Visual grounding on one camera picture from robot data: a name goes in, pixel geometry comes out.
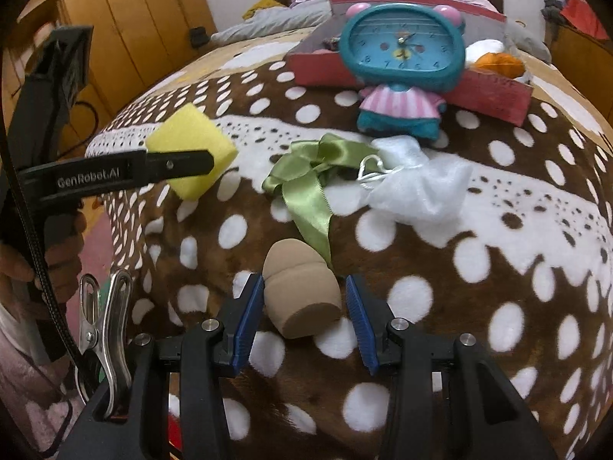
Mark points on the beige makeup sponge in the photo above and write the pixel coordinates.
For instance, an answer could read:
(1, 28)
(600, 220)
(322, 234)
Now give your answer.
(301, 292)

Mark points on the person's left hand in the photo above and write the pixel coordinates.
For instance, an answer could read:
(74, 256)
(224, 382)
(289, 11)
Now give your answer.
(60, 258)

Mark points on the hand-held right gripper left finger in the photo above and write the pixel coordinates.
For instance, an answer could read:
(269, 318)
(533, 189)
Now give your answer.
(249, 327)

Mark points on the grey quilt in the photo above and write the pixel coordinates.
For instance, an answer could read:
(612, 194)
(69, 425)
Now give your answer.
(268, 19)

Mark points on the brown dotted printed blanket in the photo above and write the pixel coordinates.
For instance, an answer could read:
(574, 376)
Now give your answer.
(479, 273)

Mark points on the metal spring clip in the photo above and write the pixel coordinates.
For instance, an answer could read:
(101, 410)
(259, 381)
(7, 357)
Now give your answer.
(115, 345)

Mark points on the orange mesh pouch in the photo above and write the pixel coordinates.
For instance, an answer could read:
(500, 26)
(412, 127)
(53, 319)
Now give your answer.
(498, 62)

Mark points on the pink cardboard box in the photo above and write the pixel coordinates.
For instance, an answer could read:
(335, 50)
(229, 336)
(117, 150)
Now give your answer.
(316, 69)

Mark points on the yellow sponge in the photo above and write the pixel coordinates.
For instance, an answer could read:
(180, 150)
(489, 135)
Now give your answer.
(191, 127)

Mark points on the wooden wardrobe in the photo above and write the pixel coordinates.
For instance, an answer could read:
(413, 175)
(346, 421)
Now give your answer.
(134, 19)

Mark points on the dark clothes pile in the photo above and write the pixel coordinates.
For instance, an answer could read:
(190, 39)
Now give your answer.
(553, 9)

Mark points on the red white hanging cloth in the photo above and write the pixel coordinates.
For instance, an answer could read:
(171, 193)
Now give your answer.
(584, 14)

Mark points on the yellow cloth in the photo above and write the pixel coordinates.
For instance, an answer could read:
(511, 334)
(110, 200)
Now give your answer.
(263, 5)

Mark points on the green satin ribbon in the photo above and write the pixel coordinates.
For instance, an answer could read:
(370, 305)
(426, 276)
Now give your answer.
(311, 191)

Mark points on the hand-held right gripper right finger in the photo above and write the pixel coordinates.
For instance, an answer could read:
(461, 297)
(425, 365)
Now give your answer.
(361, 331)

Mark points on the wooden dresser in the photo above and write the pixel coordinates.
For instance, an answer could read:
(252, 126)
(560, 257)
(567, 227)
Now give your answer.
(579, 57)

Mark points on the teal doll alarm clock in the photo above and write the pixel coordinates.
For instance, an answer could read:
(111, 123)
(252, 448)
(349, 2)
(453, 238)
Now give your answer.
(402, 48)

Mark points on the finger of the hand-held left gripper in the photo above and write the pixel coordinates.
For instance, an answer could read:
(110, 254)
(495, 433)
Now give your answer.
(187, 163)

